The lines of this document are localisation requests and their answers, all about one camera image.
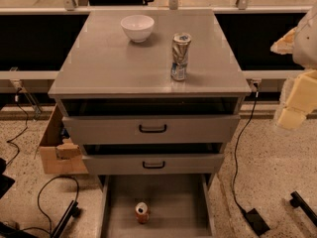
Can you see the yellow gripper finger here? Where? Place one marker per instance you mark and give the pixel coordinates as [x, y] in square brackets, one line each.
[284, 45]
[300, 99]

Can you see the red coke can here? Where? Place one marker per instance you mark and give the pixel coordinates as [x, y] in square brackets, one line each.
[142, 212]

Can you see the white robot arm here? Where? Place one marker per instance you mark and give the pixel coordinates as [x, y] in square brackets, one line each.
[305, 47]

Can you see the silver blue tall can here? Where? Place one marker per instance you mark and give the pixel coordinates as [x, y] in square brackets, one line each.
[180, 51]

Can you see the grey top drawer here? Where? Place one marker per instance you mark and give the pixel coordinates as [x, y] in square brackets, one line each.
[112, 130]

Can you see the grey middle drawer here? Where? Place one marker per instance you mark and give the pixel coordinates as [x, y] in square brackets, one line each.
[174, 164]

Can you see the grey drawer cabinet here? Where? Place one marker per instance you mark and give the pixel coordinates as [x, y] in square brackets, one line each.
[106, 74]

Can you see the grey open bottom drawer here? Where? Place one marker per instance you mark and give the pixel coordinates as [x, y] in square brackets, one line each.
[179, 207]

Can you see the black stand leg right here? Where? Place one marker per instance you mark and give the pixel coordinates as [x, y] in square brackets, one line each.
[297, 201]

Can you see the black stand leg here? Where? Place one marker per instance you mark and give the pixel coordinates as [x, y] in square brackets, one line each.
[72, 211]
[297, 201]

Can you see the black power adapter brick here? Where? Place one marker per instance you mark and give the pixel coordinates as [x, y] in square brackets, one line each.
[256, 222]

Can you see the white ceramic bowl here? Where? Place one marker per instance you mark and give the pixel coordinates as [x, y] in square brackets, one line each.
[138, 27]

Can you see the brown cardboard box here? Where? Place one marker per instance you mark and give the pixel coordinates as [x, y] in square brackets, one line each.
[58, 154]

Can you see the black stand leg left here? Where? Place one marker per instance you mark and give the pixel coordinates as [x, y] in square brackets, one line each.
[72, 211]

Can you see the black middle drawer handle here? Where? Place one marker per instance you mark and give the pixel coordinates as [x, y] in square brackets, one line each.
[153, 166]

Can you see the black drawer handle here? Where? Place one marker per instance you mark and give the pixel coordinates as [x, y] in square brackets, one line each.
[153, 166]
[152, 130]

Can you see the black top drawer handle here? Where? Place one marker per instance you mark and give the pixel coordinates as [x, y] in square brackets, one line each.
[152, 130]

